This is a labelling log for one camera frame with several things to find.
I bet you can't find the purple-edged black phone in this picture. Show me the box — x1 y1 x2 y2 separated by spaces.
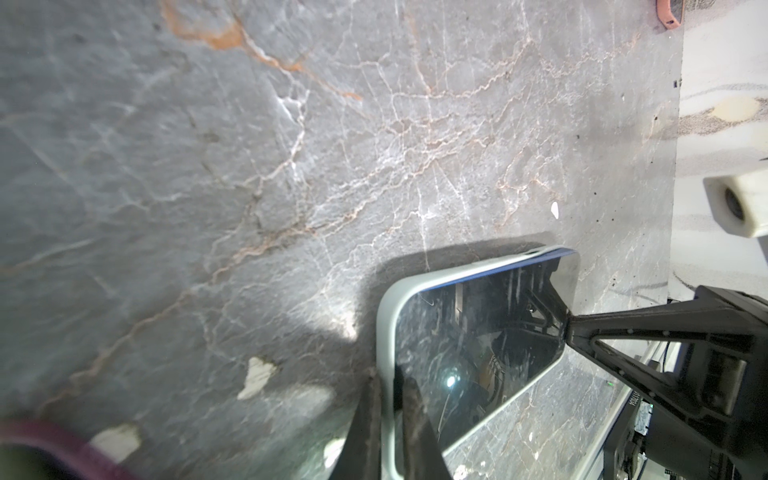
1 420 135 479

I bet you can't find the pink phone case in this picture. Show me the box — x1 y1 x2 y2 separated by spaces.
655 0 685 30

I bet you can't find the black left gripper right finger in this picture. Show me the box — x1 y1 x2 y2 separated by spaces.
402 377 452 480

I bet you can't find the blue-edged black phone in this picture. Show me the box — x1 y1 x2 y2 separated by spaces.
392 248 577 451

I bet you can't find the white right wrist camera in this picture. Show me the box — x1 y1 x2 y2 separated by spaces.
703 165 768 238

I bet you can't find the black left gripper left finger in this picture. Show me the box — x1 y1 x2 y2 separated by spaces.
329 374 382 480

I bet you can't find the light blue phone face down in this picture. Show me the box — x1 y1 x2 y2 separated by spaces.
376 244 580 480

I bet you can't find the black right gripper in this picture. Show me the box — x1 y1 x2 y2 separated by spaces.
565 286 767 479

